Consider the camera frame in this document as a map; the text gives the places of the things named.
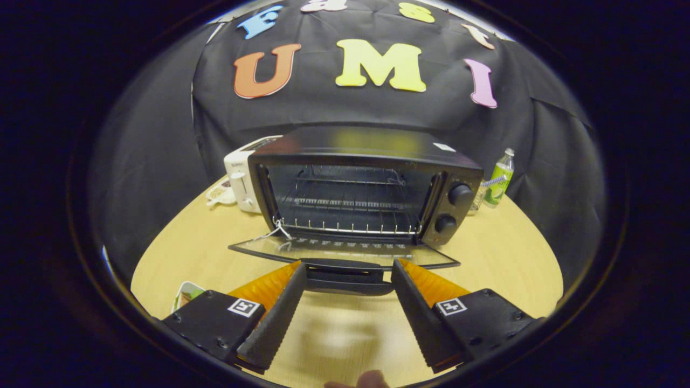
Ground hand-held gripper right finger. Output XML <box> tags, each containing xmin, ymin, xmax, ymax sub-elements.
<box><xmin>391</xmin><ymin>259</ymin><xmax>546</xmax><ymax>373</ymax></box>

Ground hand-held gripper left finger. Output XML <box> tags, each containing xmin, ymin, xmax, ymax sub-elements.
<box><xmin>162</xmin><ymin>261</ymin><xmax>308</xmax><ymax>374</ymax></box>

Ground black toaster oven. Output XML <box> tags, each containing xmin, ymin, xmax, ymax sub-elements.
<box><xmin>229</xmin><ymin>126</ymin><xmax>484</xmax><ymax>296</ymax></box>

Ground white food tray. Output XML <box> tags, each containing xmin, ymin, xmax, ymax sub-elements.
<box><xmin>171</xmin><ymin>281</ymin><xmax>206</xmax><ymax>314</ymax></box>

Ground white bread toaster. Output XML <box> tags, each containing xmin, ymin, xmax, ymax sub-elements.
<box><xmin>224</xmin><ymin>135</ymin><xmax>284</xmax><ymax>214</ymax></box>

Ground small white plate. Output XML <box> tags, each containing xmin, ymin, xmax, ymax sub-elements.
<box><xmin>206</xmin><ymin>178</ymin><xmax>238</xmax><ymax>206</ymax></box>

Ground green label plastic bottle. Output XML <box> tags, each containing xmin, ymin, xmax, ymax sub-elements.
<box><xmin>483</xmin><ymin>148</ymin><xmax>515</xmax><ymax>208</ymax></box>

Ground black backdrop cloth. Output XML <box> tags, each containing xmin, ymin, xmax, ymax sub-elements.
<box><xmin>89</xmin><ymin>0</ymin><xmax>607</xmax><ymax>281</ymax></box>

